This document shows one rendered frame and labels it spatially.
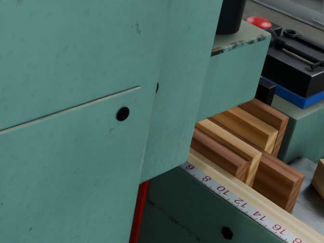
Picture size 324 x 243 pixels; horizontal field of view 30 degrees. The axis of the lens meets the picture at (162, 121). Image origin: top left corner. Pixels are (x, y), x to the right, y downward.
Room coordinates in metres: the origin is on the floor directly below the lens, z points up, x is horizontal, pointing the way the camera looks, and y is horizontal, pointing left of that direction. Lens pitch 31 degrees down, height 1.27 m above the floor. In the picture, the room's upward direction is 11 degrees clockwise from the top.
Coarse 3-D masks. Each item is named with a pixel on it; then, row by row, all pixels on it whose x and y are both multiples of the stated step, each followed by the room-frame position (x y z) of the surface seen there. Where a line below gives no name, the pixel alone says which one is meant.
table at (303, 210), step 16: (304, 160) 0.59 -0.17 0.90; (304, 192) 0.52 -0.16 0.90; (144, 208) 0.46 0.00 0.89; (160, 208) 0.45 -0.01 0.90; (304, 208) 0.49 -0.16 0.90; (320, 208) 0.50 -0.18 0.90; (144, 224) 0.46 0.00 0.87; (160, 224) 0.45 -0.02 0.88; (176, 224) 0.44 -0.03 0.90; (320, 224) 0.47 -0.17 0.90; (144, 240) 0.46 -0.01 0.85; (160, 240) 0.45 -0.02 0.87; (176, 240) 0.43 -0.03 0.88; (192, 240) 0.42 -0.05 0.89
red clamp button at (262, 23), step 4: (252, 16) 0.68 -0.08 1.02; (256, 16) 0.68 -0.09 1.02; (248, 20) 0.66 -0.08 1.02; (252, 20) 0.66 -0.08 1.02; (256, 20) 0.66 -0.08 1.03; (260, 20) 0.67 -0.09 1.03; (264, 20) 0.67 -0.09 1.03; (252, 24) 0.66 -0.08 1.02; (256, 24) 0.65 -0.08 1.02; (260, 24) 0.66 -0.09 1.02; (264, 24) 0.66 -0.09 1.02; (268, 24) 0.66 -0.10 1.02; (264, 28) 0.65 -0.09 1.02
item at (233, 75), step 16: (240, 32) 0.50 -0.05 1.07; (256, 32) 0.51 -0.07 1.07; (224, 48) 0.46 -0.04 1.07; (240, 48) 0.48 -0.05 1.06; (256, 48) 0.50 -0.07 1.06; (224, 64) 0.46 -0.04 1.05; (240, 64) 0.48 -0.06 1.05; (256, 64) 0.50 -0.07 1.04; (208, 80) 0.45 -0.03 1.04; (224, 80) 0.47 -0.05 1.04; (240, 80) 0.49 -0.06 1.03; (256, 80) 0.51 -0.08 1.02; (208, 96) 0.46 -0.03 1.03; (224, 96) 0.47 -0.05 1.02; (240, 96) 0.49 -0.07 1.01; (208, 112) 0.46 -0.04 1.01
